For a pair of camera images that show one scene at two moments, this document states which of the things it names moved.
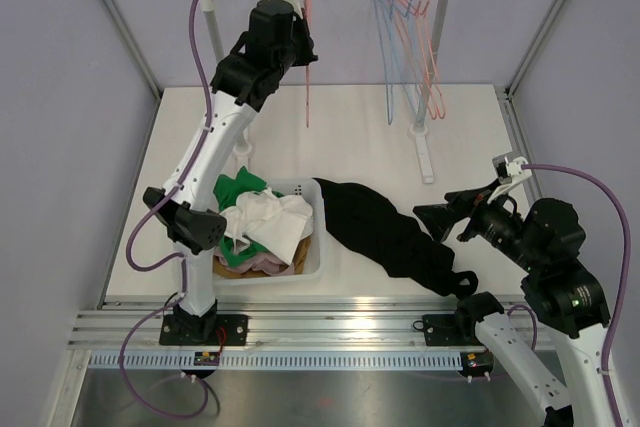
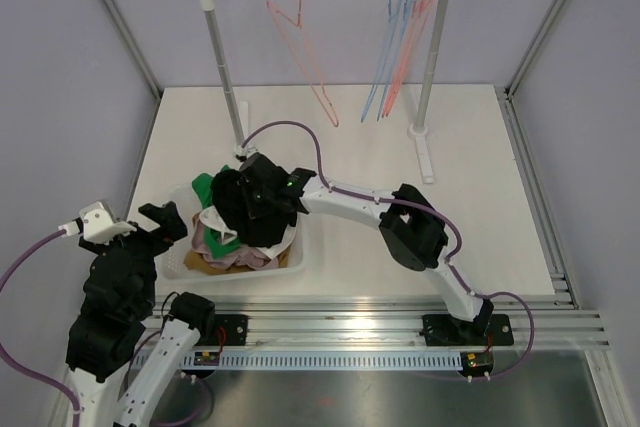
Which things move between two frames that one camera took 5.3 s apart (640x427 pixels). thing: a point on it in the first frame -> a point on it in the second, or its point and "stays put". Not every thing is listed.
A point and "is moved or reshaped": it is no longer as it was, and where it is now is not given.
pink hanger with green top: (431, 44) -> (424, 1)
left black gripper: (305, 55) -> (170, 224)
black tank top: (372, 223) is moved or reshaped
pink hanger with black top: (308, 2) is moved or reshaped
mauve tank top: (261, 263) is moved or reshaped
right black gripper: (440, 218) -> (255, 212)
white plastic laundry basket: (313, 190) -> (172, 265)
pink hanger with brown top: (423, 44) -> (417, 16)
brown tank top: (298, 265) is moved or reshaped
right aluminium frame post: (506, 92) stays put
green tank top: (227, 189) is moved or reshaped
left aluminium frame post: (128, 38) stays put
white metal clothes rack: (242, 146) stays put
